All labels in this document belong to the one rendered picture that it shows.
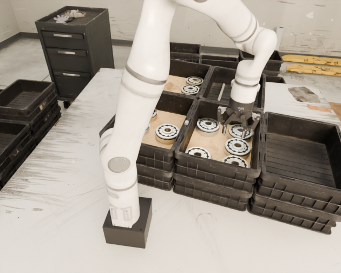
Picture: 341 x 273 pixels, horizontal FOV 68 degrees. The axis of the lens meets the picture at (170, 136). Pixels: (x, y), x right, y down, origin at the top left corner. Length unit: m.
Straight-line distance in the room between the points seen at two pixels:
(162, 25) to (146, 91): 0.13
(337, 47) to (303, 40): 0.52
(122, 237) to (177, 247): 0.19
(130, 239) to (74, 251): 0.19
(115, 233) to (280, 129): 0.82
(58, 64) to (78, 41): 0.33
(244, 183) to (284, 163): 0.24
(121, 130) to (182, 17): 3.80
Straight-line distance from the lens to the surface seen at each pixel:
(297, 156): 1.18
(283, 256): 1.02
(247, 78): 0.76
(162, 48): 0.53
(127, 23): 4.49
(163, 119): 1.23
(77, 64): 2.62
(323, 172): 1.16
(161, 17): 0.54
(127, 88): 0.54
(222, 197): 1.02
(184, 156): 0.89
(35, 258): 1.01
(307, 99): 1.91
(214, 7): 0.52
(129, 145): 0.60
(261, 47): 0.72
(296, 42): 4.61
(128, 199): 0.76
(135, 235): 0.88
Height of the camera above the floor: 1.54
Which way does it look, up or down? 39 degrees down
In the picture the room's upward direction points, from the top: 2 degrees clockwise
